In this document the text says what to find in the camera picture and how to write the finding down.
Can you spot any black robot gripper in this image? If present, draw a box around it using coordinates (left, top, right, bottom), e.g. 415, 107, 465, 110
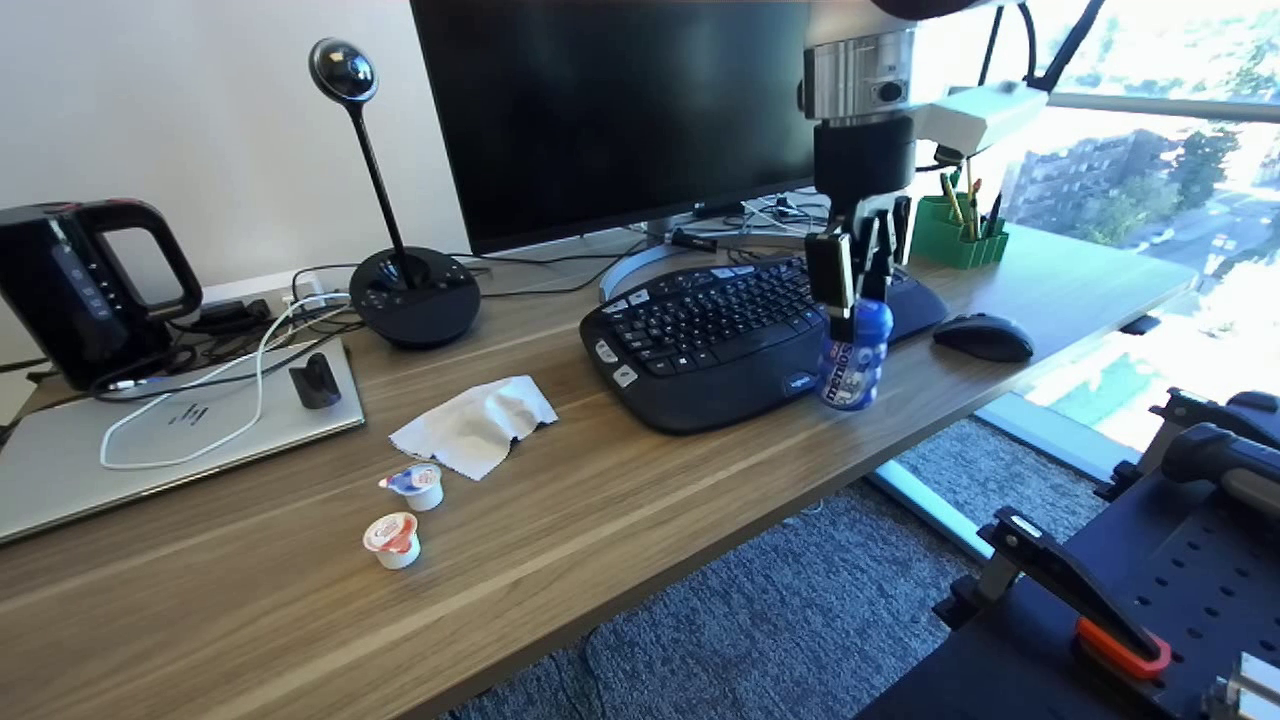
804, 115, 916, 315

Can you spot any blue gum bottle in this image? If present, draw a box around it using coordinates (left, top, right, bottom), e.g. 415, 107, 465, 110
821, 299, 893, 411

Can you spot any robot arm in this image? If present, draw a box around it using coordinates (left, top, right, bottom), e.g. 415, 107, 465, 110
796, 0, 1105, 318

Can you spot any green pen holder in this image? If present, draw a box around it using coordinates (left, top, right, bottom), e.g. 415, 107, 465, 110
911, 173, 1008, 269

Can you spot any black computer mouse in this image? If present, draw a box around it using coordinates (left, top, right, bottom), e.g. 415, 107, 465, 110
933, 310, 1033, 363

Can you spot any black ergonomic keyboard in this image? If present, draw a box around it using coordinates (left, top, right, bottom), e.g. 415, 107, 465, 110
582, 254, 947, 433

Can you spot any black computer monitor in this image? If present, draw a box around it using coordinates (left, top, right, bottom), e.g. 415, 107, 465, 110
414, 0, 811, 252

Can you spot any white crumpled tissue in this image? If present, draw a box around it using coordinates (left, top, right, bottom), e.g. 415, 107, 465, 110
394, 377, 556, 479

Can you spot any black webcam on stand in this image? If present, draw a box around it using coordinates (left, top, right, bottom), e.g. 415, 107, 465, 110
310, 36, 481, 349

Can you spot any creamer cup blue lid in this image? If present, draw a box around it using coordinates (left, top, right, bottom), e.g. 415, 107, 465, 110
381, 463, 446, 510

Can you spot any creamer cup red lid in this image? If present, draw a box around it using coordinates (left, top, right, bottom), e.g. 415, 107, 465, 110
366, 510, 424, 571

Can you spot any small black adapter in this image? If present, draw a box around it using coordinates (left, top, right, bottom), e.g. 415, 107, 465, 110
291, 351, 339, 407

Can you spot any silver closed laptop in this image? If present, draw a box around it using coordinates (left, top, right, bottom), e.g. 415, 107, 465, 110
0, 340, 366, 540

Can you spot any black electric kettle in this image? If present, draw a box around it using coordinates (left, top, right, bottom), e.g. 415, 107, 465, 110
0, 200, 206, 392

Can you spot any black clamp orange handle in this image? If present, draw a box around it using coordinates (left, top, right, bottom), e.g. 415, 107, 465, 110
986, 507, 1171, 683

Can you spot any white cable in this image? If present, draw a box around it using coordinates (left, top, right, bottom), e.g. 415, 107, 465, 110
95, 269, 353, 477

